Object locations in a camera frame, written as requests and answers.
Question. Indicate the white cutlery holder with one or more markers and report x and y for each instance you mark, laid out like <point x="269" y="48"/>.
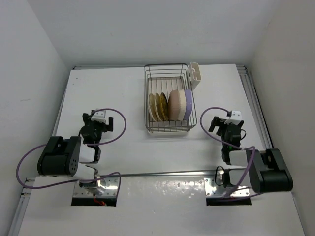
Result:
<point x="194" y="75"/>

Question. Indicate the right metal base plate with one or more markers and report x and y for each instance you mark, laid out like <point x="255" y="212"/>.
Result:
<point x="213" y="191"/>

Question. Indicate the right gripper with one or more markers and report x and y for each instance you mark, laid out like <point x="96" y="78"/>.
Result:
<point x="216" y="122"/>

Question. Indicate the cream round plate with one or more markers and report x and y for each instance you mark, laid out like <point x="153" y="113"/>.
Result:
<point x="151" y="107"/>
<point x="157" y="107"/>

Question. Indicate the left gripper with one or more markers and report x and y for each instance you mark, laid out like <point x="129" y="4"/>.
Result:
<point x="87" y="119"/>

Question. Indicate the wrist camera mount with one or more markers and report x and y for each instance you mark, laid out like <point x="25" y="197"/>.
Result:
<point x="233" y="117"/>
<point x="98" y="116"/>

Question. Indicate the aluminium frame rail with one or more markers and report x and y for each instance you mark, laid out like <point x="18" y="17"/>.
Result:
<point x="255" y="106"/>

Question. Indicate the purple square plate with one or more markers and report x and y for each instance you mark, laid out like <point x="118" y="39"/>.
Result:
<point x="188" y="96"/>

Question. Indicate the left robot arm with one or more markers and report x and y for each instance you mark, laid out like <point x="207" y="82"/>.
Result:
<point x="71" y="157"/>

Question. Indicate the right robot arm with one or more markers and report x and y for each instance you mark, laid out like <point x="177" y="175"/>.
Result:
<point x="268" y="171"/>

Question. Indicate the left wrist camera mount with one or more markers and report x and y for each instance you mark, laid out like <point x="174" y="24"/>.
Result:
<point x="98" y="116"/>

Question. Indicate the yellow patterned round plate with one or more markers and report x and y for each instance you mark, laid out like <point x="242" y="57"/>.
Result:
<point x="164" y="106"/>

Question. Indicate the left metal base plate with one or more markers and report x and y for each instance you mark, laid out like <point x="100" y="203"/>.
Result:
<point x="106" y="188"/>

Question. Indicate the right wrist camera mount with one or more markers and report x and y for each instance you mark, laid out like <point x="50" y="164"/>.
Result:
<point x="233" y="117"/>

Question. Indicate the metal base plate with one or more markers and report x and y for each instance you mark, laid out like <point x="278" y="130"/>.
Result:
<point x="106" y="188"/>
<point x="213" y="191"/>

